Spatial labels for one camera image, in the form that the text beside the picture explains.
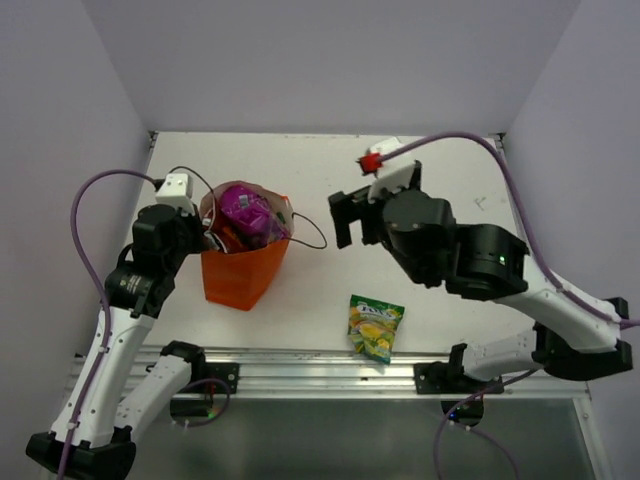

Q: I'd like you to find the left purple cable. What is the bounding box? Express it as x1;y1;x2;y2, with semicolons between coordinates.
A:
54;169;161;480

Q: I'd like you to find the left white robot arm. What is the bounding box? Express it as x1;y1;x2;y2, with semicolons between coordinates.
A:
26;204;208;479

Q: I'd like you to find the purple snack bag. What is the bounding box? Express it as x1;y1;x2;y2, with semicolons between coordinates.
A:
217;183;291;250

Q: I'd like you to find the green yellow Fox's candy bag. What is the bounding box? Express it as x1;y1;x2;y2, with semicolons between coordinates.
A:
347;295;405;365

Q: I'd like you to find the right black base bracket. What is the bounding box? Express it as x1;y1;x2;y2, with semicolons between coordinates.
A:
413;343;504;395

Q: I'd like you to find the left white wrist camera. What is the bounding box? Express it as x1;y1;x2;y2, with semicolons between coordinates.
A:
155;173;196;216

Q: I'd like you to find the black base bracket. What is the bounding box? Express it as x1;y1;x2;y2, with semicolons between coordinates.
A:
413;343;504;395
144;360;241;401

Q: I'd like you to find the orange paper bag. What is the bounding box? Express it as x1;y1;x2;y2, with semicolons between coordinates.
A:
169;165;329;312

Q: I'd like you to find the aluminium mounting rail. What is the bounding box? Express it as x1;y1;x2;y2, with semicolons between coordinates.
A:
64;348;596;401

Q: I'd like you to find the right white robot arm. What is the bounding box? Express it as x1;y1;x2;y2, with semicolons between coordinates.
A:
328;161;633;393

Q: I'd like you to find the left black base bracket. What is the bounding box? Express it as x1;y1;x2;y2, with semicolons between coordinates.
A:
144;360;241;401

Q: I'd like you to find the red Doritos chip bag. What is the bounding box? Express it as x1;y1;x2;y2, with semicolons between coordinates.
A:
202;214;249;254

